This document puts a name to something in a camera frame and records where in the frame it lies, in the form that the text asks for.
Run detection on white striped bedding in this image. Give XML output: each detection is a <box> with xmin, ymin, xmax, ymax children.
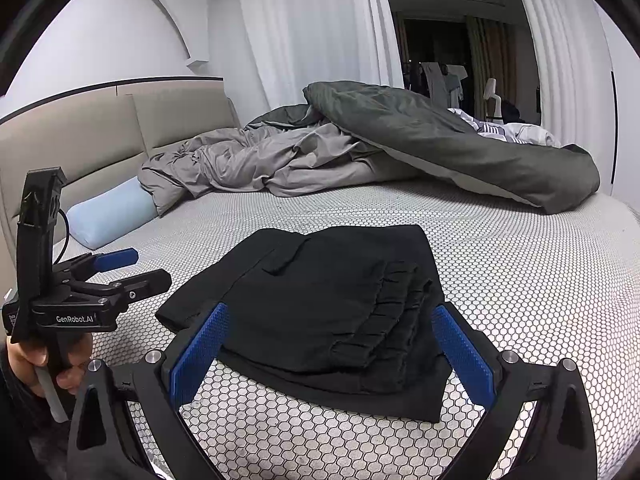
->
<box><xmin>447</xmin><ymin>107</ymin><xmax>561</xmax><ymax>148</ymax></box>

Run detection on white curtain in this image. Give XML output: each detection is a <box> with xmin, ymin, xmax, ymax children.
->
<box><xmin>505</xmin><ymin>0</ymin><xmax>616</xmax><ymax>151</ymax></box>
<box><xmin>235</xmin><ymin>0</ymin><xmax>406</xmax><ymax>121</ymax></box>

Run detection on dark grey duvet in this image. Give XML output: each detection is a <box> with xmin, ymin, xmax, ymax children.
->
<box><xmin>247</xmin><ymin>81</ymin><xmax>601</xmax><ymax>216</ymax></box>

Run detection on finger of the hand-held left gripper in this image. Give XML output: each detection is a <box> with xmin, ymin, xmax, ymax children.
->
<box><xmin>65</xmin><ymin>268</ymin><xmax>173</xmax><ymax>311</ymax></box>
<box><xmin>52</xmin><ymin>247</ymin><xmax>140</xmax><ymax>283</ymax></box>

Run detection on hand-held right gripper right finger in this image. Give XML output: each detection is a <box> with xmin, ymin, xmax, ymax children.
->
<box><xmin>432</xmin><ymin>302</ymin><xmax>598</xmax><ymax>480</ymax></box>

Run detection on light grey blanket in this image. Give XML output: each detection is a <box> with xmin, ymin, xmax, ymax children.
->
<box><xmin>137</xmin><ymin>122</ymin><xmax>421</xmax><ymax>217</ymax></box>

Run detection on beige padded headboard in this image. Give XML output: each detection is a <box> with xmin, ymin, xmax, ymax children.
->
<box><xmin>0</xmin><ymin>76</ymin><xmax>241</xmax><ymax>271</ymax></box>

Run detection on white honeycomb mattress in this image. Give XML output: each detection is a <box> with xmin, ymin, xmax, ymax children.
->
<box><xmin>65</xmin><ymin>175</ymin><xmax>640</xmax><ymax>480</ymax></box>

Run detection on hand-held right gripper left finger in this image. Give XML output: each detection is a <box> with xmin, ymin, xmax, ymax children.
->
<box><xmin>67</xmin><ymin>302</ymin><xmax>231</xmax><ymax>480</ymax></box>

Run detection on black pants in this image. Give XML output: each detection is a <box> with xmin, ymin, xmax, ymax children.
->
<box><xmin>155</xmin><ymin>225</ymin><xmax>453</xmax><ymax>423</ymax></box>

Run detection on hanging clothes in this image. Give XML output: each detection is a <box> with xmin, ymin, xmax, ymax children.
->
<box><xmin>417</xmin><ymin>61</ymin><xmax>466</xmax><ymax>108</ymax></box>

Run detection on person's left hand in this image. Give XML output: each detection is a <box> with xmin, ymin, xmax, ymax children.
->
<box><xmin>7</xmin><ymin>332</ymin><xmax>96</xmax><ymax>398</ymax></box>

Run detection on black cable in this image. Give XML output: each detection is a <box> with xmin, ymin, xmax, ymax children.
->
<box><xmin>50</xmin><ymin>207</ymin><xmax>71</xmax><ymax>266</ymax></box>

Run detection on brown curtain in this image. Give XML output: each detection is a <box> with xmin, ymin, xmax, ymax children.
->
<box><xmin>465</xmin><ymin>15</ymin><xmax>518</xmax><ymax>116</ymax></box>

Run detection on white office chair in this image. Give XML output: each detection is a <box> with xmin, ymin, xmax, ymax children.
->
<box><xmin>482</xmin><ymin>77</ymin><xmax>503</xmax><ymax>121</ymax></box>

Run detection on light blue pillow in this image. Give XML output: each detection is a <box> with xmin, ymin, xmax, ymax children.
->
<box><xmin>66</xmin><ymin>176</ymin><xmax>160</xmax><ymax>251</ymax></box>

